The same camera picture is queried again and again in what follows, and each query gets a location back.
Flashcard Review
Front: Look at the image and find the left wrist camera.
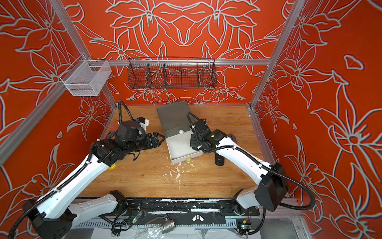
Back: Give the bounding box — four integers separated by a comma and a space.
135, 117, 149, 131

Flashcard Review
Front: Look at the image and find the yellow tape roll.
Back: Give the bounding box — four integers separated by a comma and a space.
108, 163, 116, 170

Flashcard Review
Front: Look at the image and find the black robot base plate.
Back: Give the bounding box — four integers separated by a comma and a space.
127, 197, 262, 229

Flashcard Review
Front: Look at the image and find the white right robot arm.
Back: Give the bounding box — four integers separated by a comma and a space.
187, 113, 316, 212

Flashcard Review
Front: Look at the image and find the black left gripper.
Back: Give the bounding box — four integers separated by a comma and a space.
126, 131, 167, 154

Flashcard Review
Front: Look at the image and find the aluminium frame rail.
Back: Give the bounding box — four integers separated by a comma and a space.
87, 58, 271, 67

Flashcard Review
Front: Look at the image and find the metal cylinder fitting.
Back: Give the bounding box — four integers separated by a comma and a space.
161, 219, 176, 234

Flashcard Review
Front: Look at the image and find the white mesh wall basket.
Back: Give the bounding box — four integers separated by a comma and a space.
58, 54, 112, 97

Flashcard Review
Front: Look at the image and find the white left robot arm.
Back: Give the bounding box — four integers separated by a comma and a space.
8, 100, 165, 239

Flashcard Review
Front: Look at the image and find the black wire wall basket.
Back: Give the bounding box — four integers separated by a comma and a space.
127, 57, 217, 90

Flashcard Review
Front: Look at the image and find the grey AOC mouse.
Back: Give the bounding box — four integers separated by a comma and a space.
214, 153, 225, 166

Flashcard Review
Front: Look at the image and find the white drawer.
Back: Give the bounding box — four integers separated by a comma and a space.
166, 131, 204, 164

